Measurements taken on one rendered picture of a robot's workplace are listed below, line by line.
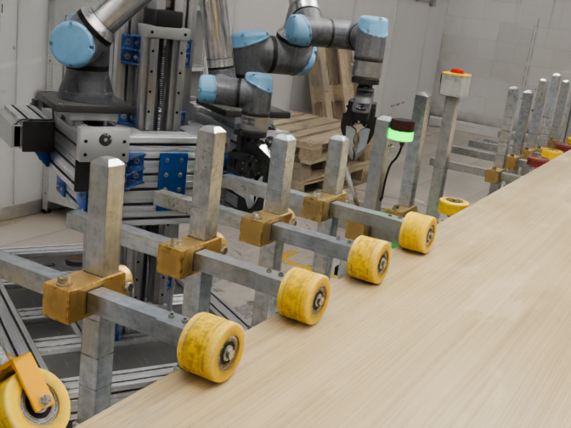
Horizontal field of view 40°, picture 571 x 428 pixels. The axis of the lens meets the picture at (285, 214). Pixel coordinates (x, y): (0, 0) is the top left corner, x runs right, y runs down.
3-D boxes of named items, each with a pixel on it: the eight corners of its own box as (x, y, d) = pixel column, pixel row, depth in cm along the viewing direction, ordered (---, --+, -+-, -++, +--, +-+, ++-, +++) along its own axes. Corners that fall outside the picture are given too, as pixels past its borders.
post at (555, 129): (541, 174, 398) (562, 79, 386) (543, 173, 401) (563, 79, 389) (549, 176, 397) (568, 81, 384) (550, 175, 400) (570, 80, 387)
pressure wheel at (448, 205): (441, 244, 211) (449, 202, 208) (427, 234, 218) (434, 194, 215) (467, 244, 213) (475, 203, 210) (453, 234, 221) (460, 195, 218)
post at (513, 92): (485, 206, 313) (509, 86, 301) (488, 205, 316) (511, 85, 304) (494, 208, 312) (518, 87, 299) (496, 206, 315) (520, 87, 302)
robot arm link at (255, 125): (274, 116, 212) (258, 118, 205) (273, 133, 213) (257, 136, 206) (251, 111, 215) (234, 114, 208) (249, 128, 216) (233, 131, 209)
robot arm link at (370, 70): (381, 64, 196) (349, 59, 197) (379, 81, 197) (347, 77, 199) (383, 62, 203) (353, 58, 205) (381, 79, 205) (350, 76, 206)
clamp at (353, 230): (344, 237, 198) (347, 218, 196) (366, 227, 209) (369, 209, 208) (364, 243, 195) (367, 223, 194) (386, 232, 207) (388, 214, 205)
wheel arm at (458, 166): (428, 166, 318) (430, 156, 317) (431, 166, 321) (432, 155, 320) (536, 190, 299) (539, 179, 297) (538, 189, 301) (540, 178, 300)
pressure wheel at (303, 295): (289, 260, 122) (306, 274, 129) (269, 307, 120) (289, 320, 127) (322, 270, 119) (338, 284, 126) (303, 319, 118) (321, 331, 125)
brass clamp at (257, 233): (235, 240, 153) (238, 215, 152) (271, 227, 164) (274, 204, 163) (262, 248, 150) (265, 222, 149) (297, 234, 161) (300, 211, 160)
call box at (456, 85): (438, 97, 237) (442, 70, 235) (445, 95, 243) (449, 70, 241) (460, 100, 234) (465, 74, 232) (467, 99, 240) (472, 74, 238)
